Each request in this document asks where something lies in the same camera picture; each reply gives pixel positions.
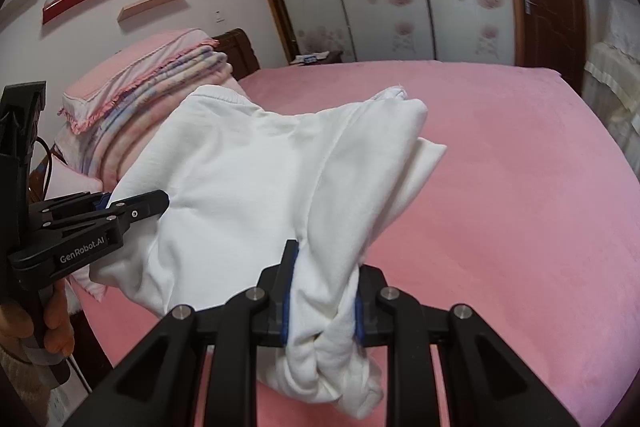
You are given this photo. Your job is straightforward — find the pink plush bed cover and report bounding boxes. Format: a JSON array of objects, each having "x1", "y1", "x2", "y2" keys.
[{"x1": 74, "y1": 58, "x2": 640, "y2": 427}]

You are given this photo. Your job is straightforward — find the furniture under cream lace cover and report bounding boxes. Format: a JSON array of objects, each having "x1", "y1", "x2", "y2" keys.
[{"x1": 582, "y1": 0, "x2": 640, "y2": 176}]

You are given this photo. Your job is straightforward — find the nightstand with small items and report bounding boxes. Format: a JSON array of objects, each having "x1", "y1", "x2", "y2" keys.
[{"x1": 290, "y1": 50, "x2": 344, "y2": 66}]

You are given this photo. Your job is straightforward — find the person's left hand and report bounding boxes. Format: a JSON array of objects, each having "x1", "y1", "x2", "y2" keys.
[{"x1": 0, "y1": 278, "x2": 76, "y2": 358}]

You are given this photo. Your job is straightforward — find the pink wall shelf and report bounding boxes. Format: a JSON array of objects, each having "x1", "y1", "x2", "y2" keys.
[{"x1": 117, "y1": 0, "x2": 176, "y2": 23}]

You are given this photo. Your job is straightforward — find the beige wall shelf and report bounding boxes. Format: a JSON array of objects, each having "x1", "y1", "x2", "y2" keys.
[{"x1": 0, "y1": 0, "x2": 38, "y2": 31}]

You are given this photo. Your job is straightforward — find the dark wooden headboard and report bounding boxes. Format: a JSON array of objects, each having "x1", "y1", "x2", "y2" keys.
[{"x1": 215, "y1": 28, "x2": 260, "y2": 81}]

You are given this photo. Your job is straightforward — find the stack of folded blankets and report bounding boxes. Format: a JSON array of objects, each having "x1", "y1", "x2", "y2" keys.
[{"x1": 52, "y1": 26, "x2": 252, "y2": 303}]

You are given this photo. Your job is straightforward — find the white sweatshirt with orange stripes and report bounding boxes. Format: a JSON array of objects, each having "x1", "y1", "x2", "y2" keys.
[{"x1": 90, "y1": 86, "x2": 446, "y2": 419}]

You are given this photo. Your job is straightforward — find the white wall switch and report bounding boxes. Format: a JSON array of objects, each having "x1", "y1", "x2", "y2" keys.
[{"x1": 214, "y1": 10, "x2": 226, "y2": 24}]

